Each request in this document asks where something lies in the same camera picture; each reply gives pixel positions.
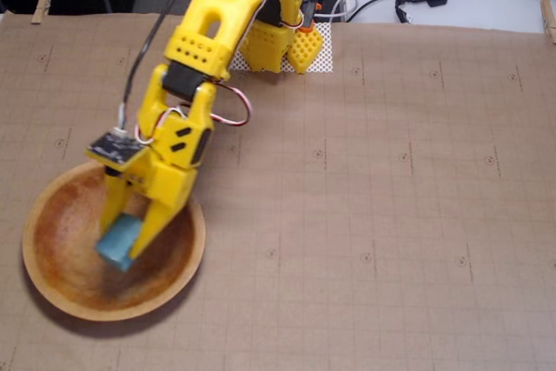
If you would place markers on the yellow robot base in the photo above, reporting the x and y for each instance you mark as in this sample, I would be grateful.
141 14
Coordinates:
269 47

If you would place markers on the blue block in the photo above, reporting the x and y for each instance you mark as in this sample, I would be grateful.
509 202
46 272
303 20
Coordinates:
117 243

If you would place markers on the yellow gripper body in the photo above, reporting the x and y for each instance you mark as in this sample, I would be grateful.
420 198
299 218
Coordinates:
170 186

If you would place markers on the gridded gift wrap paper sheet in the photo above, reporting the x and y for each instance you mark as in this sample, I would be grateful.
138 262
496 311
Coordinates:
347 214

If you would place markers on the wooden clothespin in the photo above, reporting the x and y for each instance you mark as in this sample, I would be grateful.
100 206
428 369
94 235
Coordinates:
548 19
43 1

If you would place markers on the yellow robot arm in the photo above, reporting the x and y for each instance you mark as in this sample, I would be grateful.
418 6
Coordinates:
208 15

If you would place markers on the black wrist camera board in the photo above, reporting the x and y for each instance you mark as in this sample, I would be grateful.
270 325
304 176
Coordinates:
114 147

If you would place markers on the round wooden bowl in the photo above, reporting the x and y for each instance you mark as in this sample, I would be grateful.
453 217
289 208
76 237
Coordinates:
65 258

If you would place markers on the white perforated anti-slip mat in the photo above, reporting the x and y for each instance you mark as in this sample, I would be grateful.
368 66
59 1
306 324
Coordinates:
323 62

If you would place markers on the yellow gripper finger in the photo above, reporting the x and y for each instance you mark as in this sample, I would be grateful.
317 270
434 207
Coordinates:
152 227
115 201

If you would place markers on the yellow waffle table clamp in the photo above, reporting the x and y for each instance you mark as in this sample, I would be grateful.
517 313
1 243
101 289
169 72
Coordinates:
306 51

